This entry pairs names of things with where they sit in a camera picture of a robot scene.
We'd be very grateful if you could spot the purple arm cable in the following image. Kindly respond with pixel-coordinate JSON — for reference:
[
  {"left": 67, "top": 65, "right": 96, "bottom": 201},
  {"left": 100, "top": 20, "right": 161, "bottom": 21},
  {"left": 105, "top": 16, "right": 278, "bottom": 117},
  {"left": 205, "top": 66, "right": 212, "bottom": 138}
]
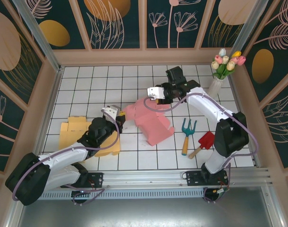
[
  {"left": 12, "top": 110, "right": 122, "bottom": 206},
  {"left": 144, "top": 93, "right": 257, "bottom": 204}
]

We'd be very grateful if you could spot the white ribbed vase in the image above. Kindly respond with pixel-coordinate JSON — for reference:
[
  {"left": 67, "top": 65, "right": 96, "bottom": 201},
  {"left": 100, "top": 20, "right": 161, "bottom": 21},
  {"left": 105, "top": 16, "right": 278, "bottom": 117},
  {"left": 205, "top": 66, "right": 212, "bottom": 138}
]
[{"left": 206, "top": 77, "right": 224, "bottom": 101}]

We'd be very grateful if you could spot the grey metal sheet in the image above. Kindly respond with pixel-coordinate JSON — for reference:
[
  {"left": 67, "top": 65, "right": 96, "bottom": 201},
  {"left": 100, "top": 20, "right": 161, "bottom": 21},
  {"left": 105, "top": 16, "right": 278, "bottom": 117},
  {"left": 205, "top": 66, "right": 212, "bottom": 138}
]
[{"left": 7, "top": 184, "right": 284, "bottom": 227}]

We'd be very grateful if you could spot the pastel tulip bouquet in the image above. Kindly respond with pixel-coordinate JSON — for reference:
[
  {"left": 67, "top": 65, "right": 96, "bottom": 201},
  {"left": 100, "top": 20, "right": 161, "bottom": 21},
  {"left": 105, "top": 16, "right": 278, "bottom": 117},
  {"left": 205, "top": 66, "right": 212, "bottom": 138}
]
[{"left": 210, "top": 48, "right": 246, "bottom": 80}]

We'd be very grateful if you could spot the long aluminium mounting rail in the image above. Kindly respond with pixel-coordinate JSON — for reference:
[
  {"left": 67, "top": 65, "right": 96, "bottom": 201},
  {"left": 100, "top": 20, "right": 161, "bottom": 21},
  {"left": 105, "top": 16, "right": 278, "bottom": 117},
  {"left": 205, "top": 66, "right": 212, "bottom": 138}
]
[{"left": 49, "top": 166, "right": 276, "bottom": 192}]

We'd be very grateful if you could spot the green circuit board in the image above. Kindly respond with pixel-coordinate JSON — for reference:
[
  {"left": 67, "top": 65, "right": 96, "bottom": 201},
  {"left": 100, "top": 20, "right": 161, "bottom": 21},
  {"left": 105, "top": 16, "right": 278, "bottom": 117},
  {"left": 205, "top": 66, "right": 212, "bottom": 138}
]
[{"left": 214, "top": 186, "right": 230, "bottom": 197}]

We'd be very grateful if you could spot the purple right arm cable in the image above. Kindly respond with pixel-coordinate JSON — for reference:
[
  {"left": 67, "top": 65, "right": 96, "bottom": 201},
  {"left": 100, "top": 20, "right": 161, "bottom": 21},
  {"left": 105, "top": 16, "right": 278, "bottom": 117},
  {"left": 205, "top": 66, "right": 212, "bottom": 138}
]
[{"left": 144, "top": 93, "right": 257, "bottom": 204}]

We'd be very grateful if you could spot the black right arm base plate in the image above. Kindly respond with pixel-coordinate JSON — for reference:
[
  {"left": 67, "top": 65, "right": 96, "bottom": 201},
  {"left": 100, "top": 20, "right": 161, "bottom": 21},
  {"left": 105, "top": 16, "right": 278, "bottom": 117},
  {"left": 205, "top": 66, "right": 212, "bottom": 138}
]
[{"left": 186, "top": 170, "right": 230, "bottom": 188}]

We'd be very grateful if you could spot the yellow paper box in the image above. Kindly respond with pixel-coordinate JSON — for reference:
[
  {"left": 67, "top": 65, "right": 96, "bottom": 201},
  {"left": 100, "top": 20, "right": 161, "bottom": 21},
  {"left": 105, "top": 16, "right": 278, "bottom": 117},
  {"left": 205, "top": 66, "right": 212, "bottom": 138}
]
[{"left": 59, "top": 115, "right": 121, "bottom": 158}]

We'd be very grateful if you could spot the slotted grey cable tray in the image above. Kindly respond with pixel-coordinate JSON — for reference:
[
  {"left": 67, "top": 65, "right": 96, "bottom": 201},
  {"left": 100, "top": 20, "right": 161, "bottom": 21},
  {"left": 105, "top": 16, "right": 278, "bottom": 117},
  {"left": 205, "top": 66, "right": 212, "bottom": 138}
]
[{"left": 39, "top": 187, "right": 206, "bottom": 201}]

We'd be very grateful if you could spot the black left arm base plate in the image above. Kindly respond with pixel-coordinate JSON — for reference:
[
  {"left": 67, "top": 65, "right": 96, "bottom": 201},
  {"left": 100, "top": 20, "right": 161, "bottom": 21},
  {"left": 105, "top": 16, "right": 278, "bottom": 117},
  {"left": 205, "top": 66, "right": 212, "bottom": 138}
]
[{"left": 60, "top": 172, "right": 104, "bottom": 189}]

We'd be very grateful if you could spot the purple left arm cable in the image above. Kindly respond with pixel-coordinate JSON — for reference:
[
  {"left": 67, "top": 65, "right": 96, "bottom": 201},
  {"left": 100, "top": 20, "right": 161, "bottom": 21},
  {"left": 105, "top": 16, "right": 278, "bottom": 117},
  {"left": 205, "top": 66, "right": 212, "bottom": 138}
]
[{"left": 12, "top": 110, "right": 122, "bottom": 206}]

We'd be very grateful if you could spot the aluminium table side rail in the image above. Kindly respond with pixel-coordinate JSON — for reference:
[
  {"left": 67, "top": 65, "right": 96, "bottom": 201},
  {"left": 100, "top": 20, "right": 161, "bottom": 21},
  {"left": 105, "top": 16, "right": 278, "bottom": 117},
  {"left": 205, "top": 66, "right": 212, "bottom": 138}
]
[
  {"left": 32, "top": 67, "right": 65, "bottom": 172},
  {"left": 228, "top": 75, "right": 262, "bottom": 167}
]

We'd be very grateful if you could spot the pink paper box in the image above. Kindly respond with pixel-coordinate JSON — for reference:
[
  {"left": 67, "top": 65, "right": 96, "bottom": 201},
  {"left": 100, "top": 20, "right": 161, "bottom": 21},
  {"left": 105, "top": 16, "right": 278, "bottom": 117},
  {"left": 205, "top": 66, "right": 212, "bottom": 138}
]
[{"left": 123, "top": 98, "right": 176, "bottom": 147}]

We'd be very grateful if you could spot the aluminium corner post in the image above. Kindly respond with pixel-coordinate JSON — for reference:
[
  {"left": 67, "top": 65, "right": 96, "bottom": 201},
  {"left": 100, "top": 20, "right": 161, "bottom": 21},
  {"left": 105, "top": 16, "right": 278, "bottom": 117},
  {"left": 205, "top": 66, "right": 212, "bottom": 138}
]
[
  {"left": 11, "top": 0, "right": 65, "bottom": 71},
  {"left": 230, "top": 0, "right": 276, "bottom": 56}
]

